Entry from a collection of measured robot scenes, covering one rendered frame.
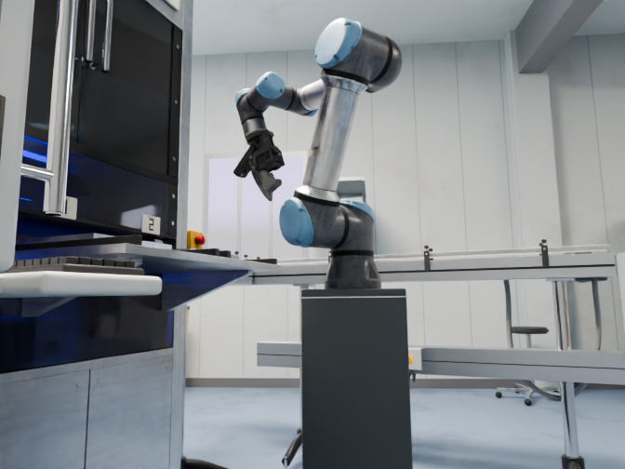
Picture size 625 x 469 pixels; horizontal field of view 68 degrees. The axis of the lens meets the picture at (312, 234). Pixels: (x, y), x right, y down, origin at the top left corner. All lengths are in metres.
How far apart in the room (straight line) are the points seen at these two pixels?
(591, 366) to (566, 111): 3.14
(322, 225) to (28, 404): 0.84
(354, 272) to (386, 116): 3.43
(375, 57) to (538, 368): 1.47
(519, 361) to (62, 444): 1.66
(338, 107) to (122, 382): 1.03
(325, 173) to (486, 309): 3.37
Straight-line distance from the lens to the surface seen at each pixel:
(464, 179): 4.43
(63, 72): 0.74
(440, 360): 2.17
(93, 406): 1.52
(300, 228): 1.08
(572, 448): 2.24
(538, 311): 4.32
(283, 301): 4.21
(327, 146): 1.10
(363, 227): 1.20
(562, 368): 2.16
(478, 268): 2.12
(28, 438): 1.40
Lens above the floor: 0.77
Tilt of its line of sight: 8 degrees up
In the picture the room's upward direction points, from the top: 1 degrees counter-clockwise
